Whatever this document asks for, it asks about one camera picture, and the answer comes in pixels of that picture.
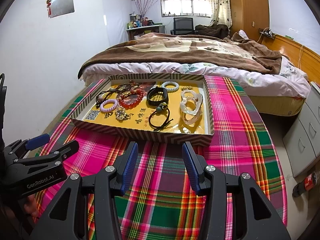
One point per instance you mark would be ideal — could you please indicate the wooden wardrobe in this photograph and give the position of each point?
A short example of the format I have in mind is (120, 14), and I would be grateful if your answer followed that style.
(250, 5)

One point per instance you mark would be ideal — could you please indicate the black wristband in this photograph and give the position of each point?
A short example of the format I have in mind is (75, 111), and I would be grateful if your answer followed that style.
(163, 92)

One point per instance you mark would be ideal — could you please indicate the red hanging ornament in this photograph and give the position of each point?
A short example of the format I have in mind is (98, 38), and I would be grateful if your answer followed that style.
(49, 8)

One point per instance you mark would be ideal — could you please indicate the group of bottles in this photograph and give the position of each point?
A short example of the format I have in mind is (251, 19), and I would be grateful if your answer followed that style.
(137, 22)

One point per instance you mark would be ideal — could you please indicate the power strip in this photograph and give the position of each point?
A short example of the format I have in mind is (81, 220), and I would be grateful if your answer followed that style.
(266, 33)

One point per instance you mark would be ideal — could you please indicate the cola bottle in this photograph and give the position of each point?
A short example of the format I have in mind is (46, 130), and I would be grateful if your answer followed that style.
(308, 181)

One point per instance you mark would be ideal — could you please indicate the grey drawer cabinet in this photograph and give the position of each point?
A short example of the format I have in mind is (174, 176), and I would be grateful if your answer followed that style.
(305, 135)

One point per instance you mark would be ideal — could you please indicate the desk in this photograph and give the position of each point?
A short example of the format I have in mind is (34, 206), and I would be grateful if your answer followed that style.
(142, 31)

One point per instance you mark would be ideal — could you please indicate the dark clothes pile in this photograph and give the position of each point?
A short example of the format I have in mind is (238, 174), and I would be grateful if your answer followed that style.
(212, 30)

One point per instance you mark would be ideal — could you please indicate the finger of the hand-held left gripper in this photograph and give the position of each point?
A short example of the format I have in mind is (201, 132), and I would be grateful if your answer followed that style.
(62, 150)
(37, 138)

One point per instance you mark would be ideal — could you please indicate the clear hair claw clip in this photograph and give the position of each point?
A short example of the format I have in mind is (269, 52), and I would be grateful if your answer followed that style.
(186, 105)

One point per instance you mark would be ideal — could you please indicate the patterned curtain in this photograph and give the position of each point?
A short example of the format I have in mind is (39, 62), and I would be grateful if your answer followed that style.
(220, 2)

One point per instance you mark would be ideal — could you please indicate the window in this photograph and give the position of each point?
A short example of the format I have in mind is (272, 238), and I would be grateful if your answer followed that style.
(182, 6)

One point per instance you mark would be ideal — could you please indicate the white floral quilt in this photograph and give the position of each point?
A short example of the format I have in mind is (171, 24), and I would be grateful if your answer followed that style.
(262, 80)

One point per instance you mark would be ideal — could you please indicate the bed with brown blanket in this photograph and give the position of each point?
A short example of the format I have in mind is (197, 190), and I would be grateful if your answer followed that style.
(162, 52)

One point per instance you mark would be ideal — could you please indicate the white pillow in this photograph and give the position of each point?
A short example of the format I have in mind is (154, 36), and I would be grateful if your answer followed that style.
(242, 34)

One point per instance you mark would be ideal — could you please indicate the plaid tablecloth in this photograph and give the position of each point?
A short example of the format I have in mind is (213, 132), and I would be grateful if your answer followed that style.
(237, 135)

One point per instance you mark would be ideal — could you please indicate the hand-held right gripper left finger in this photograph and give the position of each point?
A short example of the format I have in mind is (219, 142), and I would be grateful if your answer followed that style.
(130, 165)

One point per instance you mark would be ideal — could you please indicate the striped cardboard box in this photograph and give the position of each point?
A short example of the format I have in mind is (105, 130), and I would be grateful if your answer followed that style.
(140, 135)

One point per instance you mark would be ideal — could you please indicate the yellow mattress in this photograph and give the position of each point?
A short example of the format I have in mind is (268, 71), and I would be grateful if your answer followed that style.
(275, 105)

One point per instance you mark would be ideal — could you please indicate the rhinestone hair ornament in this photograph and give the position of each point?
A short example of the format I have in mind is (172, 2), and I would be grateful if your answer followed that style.
(121, 114)

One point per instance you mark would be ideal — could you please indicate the black office chair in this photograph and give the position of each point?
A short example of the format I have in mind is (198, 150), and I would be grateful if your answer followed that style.
(183, 24)

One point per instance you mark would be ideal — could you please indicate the dried branches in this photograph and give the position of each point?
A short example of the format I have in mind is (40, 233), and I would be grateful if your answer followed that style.
(145, 6)

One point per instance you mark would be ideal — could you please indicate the silver wall sheet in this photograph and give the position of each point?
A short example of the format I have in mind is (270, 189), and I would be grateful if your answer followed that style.
(62, 3)

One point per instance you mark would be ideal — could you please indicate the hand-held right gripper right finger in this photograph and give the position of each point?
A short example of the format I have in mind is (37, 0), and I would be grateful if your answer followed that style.
(190, 165)

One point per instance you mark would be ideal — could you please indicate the person's left hand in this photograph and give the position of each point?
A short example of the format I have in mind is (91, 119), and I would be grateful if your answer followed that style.
(31, 205)

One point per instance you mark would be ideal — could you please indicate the wooden headboard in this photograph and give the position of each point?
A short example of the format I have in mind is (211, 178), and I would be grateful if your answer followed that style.
(295, 52)

